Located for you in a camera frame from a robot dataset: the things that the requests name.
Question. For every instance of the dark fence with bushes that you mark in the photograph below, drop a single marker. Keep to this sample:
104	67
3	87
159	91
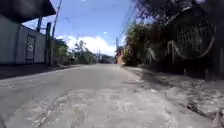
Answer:
180	40

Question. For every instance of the utility pole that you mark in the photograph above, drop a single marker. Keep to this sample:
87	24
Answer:
54	30

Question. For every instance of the row of distant trees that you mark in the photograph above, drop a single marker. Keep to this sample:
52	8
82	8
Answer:
83	53

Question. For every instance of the grey building with door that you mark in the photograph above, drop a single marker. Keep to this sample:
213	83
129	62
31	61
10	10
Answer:
16	43

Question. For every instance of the grey asphalt road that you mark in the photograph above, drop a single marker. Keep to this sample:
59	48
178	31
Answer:
100	90

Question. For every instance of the broken stony roadside strip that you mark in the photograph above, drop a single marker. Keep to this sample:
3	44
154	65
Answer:
196	91

